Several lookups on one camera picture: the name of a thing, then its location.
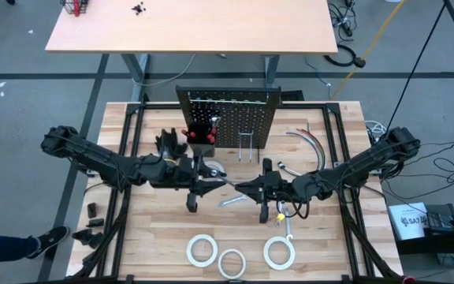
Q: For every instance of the person's shoe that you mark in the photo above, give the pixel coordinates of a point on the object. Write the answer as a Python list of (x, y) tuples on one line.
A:
[(49, 240)]

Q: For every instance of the black pegboard bin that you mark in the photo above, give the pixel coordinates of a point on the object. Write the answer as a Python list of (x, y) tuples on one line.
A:
[(201, 152)]

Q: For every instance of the black metal pegboard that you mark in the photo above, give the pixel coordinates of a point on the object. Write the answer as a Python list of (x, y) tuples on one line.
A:
[(250, 114)]

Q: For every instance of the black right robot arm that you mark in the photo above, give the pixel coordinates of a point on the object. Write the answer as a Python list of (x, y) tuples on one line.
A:
[(349, 169)]

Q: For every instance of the silver combination wrench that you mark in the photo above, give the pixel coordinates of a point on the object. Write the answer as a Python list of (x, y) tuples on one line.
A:
[(280, 209), (227, 180), (233, 200), (288, 226)]

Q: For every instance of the tan office desk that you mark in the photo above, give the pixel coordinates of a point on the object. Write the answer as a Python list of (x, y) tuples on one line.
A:
[(191, 27)]

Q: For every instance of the silver pegboard hook rail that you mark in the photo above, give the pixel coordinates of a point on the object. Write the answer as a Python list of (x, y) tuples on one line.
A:
[(227, 100)]

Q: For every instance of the pile of small black parts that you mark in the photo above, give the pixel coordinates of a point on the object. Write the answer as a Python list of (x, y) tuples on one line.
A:
[(138, 8)]

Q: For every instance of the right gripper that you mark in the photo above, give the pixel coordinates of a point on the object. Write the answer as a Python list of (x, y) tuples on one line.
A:
[(270, 185)]

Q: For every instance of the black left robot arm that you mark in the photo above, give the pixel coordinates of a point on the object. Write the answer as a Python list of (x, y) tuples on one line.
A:
[(93, 158)]

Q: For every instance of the black grey work glove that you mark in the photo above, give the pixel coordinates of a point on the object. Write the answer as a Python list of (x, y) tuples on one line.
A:
[(172, 142)]

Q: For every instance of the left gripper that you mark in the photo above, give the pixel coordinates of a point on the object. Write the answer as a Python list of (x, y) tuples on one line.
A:
[(172, 173)]

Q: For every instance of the black equipment cart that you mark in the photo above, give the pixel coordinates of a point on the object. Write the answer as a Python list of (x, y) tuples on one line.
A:
[(440, 245)]

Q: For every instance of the small black plastic part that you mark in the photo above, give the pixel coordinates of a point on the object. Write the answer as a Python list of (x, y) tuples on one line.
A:
[(91, 210), (89, 238), (96, 223)]

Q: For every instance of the black aluminium table frame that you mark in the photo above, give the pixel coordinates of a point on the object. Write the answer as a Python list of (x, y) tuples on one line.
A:
[(160, 105)]

